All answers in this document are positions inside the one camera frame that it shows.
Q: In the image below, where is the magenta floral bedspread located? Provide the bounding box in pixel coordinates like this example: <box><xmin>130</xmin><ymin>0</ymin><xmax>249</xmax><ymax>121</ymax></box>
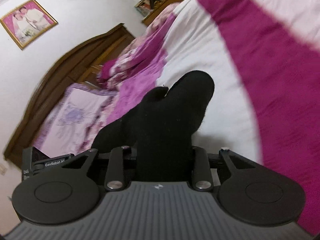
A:
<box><xmin>96</xmin><ymin>2</ymin><xmax>181</xmax><ymax>126</ymax></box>

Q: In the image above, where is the lilac floral pillow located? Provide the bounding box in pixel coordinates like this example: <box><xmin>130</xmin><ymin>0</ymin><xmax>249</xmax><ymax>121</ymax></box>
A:
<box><xmin>33</xmin><ymin>83</ymin><xmax>117</xmax><ymax>158</ymax></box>

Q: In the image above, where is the dark wooden headboard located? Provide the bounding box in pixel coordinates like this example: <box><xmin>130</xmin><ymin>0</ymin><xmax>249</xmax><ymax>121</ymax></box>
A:
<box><xmin>3</xmin><ymin>23</ymin><xmax>135</xmax><ymax>167</ymax></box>

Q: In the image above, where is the framed wedding photo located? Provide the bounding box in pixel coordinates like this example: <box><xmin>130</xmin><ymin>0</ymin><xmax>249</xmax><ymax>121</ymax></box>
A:
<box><xmin>1</xmin><ymin>0</ymin><xmax>58</xmax><ymax>50</ymax></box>

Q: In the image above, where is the wooden side cabinet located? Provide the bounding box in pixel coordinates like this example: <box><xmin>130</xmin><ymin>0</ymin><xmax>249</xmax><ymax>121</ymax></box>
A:
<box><xmin>141</xmin><ymin>0</ymin><xmax>213</xmax><ymax>27</ymax></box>

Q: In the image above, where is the magenta and white striped blanket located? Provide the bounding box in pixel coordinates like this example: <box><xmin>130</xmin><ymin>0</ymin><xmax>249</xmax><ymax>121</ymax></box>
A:
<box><xmin>157</xmin><ymin>0</ymin><xmax>319</xmax><ymax>235</ymax></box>

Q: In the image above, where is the black garment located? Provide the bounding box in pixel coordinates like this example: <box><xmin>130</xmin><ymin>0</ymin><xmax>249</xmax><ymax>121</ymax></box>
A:
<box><xmin>91</xmin><ymin>70</ymin><xmax>215</xmax><ymax>182</ymax></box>

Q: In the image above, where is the stack of books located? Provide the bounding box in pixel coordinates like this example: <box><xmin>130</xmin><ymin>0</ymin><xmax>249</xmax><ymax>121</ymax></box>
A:
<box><xmin>135</xmin><ymin>0</ymin><xmax>153</xmax><ymax>17</ymax></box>

